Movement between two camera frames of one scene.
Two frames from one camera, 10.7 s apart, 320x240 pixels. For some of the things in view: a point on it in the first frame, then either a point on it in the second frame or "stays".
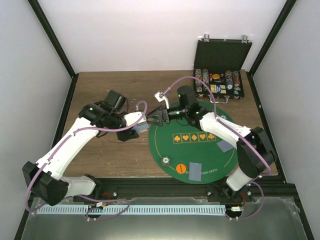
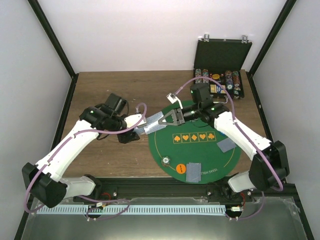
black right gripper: (158, 111) to (178, 122)
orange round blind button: (180, 168) stays
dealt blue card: (224, 146) stays
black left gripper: (127, 135) stays
